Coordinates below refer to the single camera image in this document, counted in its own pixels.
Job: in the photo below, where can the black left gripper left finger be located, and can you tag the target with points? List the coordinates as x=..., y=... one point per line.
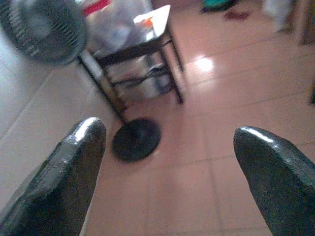
x=56, y=182

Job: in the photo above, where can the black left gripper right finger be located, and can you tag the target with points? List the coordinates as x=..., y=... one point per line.
x=283, y=186

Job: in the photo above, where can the clear lidded storage box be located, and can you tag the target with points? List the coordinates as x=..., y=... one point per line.
x=140, y=78

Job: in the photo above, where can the black standing fan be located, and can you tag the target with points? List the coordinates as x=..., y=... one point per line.
x=44, y=32

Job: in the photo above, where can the dark metal shelf stand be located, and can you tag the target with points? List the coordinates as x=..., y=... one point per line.
x=137, y=49

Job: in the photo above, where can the brown wooden furniture leg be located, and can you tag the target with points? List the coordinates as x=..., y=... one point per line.
x=307, y=22

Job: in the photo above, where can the white bag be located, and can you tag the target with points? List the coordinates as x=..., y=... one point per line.
x=278, y=12

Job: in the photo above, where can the dark red floor rag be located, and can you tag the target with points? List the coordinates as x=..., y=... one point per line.
x=236, y=15

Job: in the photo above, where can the white flat tray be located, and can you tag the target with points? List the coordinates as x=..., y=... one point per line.
x=157, y=22

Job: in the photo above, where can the green cloth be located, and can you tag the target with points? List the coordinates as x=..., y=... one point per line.
x=216, y=3

